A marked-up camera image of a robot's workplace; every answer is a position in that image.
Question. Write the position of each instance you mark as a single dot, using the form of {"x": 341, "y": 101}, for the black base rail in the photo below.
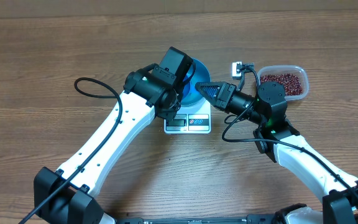
{"x": 249, "y": 219}

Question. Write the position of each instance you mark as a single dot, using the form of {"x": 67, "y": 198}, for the white digital kitchen scale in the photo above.
{"x": 194, "y": 119}

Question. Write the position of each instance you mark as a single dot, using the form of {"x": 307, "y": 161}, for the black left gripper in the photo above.
{"x": 170, "y": 116}

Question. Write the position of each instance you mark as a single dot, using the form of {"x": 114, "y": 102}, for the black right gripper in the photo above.
{"x": 226, "y": 94}

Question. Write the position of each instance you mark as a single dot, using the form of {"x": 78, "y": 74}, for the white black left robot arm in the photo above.
{"x": 68, "y": 195}

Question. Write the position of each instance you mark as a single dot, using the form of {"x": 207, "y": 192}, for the red adzuki beans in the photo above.
{"x": 291, "y": 83}

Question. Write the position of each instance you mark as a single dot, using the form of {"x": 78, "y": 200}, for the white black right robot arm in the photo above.
{"x": 282, "y": 143}

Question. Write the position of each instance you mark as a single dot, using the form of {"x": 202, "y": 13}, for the clear plastic food container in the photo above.
{"x": 296, "y": 70}

